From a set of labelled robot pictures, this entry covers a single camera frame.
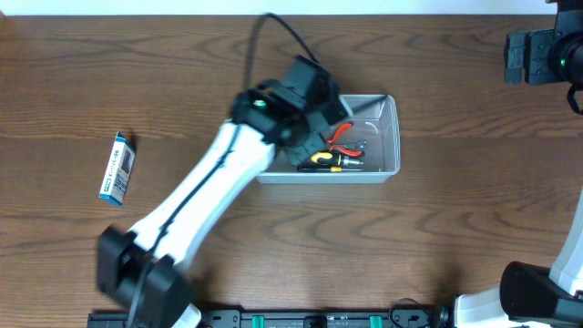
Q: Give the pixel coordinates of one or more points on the red handled pliers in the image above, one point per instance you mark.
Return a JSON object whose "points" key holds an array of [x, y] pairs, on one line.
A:
{"points": [[339, 136]]}

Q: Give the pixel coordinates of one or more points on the clear plastic container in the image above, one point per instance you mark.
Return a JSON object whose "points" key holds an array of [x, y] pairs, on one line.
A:
{"points": [[376, 122]]}

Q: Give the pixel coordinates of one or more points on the stubby yellow black screwdriver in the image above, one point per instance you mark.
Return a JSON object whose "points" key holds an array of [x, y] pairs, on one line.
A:
{"points": [[335, 159]]}

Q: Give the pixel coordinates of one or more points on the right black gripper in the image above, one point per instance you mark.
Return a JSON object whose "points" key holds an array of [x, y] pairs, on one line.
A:
{"points": [[516, 58]]}

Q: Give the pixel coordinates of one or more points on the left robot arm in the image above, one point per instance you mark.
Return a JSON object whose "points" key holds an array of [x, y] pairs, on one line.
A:
{"points": [[143, 268]]}

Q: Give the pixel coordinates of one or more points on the slim black yellow screwdriver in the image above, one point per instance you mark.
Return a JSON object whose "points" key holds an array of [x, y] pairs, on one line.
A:
{"points": [[326, 169]]}

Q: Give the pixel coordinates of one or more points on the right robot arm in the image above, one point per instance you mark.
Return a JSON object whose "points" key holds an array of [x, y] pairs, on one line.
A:
{"points": [[508, 176]]}

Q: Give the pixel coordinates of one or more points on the blue white small box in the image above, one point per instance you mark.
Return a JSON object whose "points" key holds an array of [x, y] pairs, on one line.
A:
{"points": [[115, 182]]}

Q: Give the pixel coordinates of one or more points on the black mounting rail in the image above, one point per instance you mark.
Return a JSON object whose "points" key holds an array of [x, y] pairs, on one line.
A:
{"points": [[319, 320]]}

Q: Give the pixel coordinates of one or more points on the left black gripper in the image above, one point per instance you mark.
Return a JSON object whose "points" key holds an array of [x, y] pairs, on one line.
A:
{"points": [[311, 138]]}

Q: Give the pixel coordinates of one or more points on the silver ratchet wrench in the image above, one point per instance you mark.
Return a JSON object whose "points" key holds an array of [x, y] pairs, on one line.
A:
{"points": [[354, 145]]}

